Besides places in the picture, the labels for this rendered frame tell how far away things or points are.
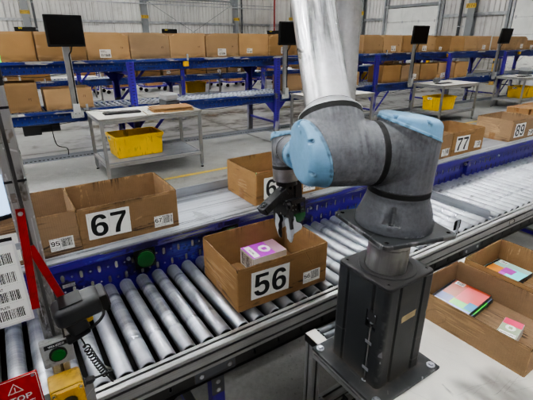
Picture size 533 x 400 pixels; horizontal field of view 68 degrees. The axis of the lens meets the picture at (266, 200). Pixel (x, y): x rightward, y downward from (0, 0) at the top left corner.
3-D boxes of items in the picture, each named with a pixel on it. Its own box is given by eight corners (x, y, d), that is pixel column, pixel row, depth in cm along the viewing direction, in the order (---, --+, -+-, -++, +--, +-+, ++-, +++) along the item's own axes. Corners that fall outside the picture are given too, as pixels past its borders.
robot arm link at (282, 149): (324, 139, 114) (310, 134, 126) (286, 140, 111) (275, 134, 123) (323, 171, 117) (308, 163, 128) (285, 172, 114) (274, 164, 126)
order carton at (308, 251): (238, 313, 137) (236, 271, 131) (204, 274, 160) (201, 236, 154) (326, 279, 156) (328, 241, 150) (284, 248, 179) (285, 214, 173)
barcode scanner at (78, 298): (119, 325, 95) (106, 290, 90) (67, 350, 89) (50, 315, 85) (112, 310, 100) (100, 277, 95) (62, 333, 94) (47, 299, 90)
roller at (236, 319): (239, 339, 132) (239, 327, 130) (180, 269, 172) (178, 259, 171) (252, 333, 135) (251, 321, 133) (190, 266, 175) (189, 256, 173)
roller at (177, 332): (184, 363, 122) (183, 351, 120) (135, 283, 162) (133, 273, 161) (199, 357, 125) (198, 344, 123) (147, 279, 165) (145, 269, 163)
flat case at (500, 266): (532, 276, 155) (533, 272, 155) (506, 291, 146) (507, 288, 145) (497, 261, 166) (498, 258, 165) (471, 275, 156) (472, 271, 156)
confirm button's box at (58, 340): (44, 371, 91) (38, 348, 89) (43, 363, 94) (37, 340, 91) (76, 359, 95) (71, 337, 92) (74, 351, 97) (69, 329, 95)
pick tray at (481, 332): (524, 378, 111) (533, 350, 107) (408, 308, 140) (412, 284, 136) (566, 337, 126) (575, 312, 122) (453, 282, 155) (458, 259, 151)
